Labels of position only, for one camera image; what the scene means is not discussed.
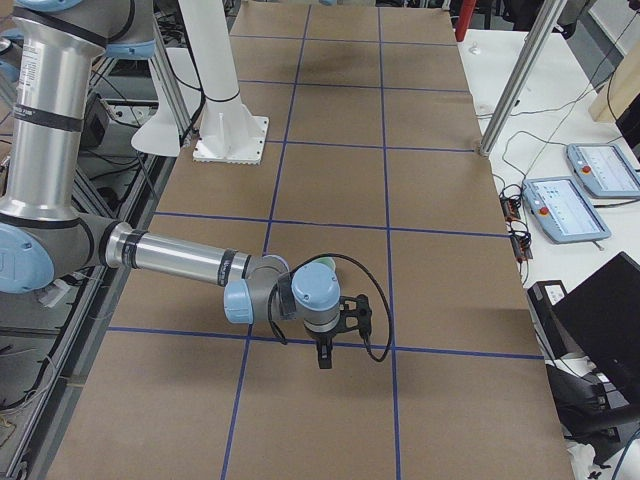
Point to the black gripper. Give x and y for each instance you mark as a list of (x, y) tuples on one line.
[(322, 338)]

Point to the light green plastic cup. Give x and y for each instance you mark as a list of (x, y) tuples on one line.
[(327, 261)]

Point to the black box with label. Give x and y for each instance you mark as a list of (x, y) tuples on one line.
[(542, 297)]

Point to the near blue teach pendant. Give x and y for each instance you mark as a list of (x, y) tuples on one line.
[(563, 210)]

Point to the blue teach pendant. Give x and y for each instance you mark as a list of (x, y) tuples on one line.
[(563, 210), (604, 170)]

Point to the black monitor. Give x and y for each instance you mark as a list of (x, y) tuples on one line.
[(602, 316)]

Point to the far blue teach pendant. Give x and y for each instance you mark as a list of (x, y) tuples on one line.
[(604, 170)]

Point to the red cylinder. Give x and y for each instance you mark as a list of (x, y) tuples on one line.
[(466, 12)]

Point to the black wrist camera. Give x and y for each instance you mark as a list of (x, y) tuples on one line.
[(355, 315)]

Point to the white camera mast pedestal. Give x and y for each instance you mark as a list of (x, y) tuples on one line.
[(199, 99)]

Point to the aluminium frame post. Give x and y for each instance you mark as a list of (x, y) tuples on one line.
[(533, 45)]

